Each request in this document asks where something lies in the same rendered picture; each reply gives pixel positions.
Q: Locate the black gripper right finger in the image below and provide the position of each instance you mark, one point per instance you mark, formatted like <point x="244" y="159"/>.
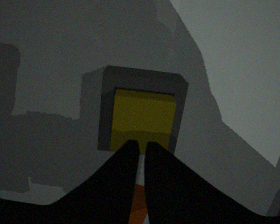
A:
<point x="177" y="195"/>

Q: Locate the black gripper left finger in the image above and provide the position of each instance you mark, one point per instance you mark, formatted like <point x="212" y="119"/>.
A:
<point x="105" y="198"/>

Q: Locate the orange block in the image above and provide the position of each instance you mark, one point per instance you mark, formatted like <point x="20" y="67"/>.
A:
<point x="139" y="208"/>

